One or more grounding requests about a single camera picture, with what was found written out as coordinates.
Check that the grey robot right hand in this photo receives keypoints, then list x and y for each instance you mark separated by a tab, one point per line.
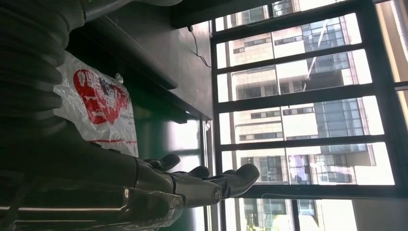
79	178

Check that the plastic package with red print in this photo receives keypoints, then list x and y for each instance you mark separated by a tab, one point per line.
102	102

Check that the ribbed grey right arm sleeve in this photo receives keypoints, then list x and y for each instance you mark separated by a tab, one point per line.
28	63

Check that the silver conveyor side rail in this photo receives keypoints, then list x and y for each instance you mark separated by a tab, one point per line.
207	150

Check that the dark window frame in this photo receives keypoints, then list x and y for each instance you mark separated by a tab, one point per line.
302	95

